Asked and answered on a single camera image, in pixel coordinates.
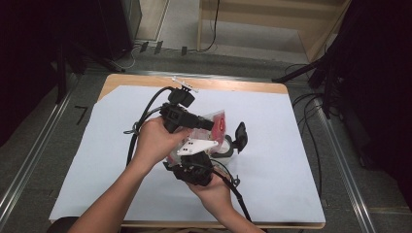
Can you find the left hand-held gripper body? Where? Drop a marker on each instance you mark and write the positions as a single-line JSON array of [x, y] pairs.
[[176, 116]]

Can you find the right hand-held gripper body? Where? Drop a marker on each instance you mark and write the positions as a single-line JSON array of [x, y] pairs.
[[194, 171]]

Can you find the red and white refill pouch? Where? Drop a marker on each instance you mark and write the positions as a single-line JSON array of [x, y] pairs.
[[220, 124]]

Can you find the person's left hand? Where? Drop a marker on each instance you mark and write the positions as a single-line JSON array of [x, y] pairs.
[[155, 142]]

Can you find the person's right hand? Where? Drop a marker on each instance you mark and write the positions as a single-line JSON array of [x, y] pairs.
[[215, 194]]

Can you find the small black floor plug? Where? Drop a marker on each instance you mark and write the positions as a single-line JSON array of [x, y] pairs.
[[184, 50], [158, 47]]

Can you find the white cloth table cover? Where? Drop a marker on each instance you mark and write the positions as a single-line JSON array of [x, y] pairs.
[[275, 181]]

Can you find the black stand with slanted legs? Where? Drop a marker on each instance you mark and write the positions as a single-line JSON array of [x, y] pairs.
[[298, 73]]

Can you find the black cabinet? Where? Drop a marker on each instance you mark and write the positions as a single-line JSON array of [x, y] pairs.
[[116, 26]]

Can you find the black stand with upright pole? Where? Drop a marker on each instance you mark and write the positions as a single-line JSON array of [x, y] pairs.
[[61, 81]]

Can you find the black curtain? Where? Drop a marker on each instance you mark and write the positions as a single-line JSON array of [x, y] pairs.
[[32, 64], [382, 97]]

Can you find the metal floor rail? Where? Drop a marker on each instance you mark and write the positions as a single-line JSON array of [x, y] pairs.
[[350, 181], [32, 161], [226, 77]]

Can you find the light wooden frame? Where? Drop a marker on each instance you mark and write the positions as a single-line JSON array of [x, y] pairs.
[[259, 13]]

